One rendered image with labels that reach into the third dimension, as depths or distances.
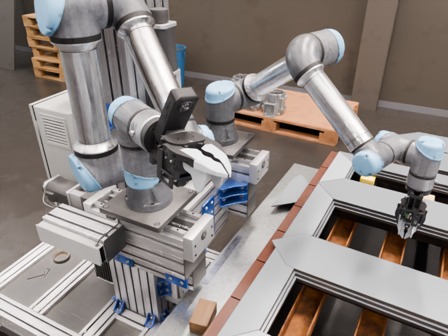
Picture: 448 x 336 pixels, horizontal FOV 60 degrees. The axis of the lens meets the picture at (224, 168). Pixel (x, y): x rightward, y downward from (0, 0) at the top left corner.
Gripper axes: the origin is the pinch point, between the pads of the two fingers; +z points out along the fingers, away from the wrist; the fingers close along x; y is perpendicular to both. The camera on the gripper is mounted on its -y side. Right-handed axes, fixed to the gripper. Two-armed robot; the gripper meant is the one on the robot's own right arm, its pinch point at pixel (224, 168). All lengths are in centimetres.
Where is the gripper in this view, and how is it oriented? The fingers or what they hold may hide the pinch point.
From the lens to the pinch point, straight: 58.7
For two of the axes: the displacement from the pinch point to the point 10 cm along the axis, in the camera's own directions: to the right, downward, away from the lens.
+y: -1.1, 9.0, 4.3
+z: 6.1, 4.0, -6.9
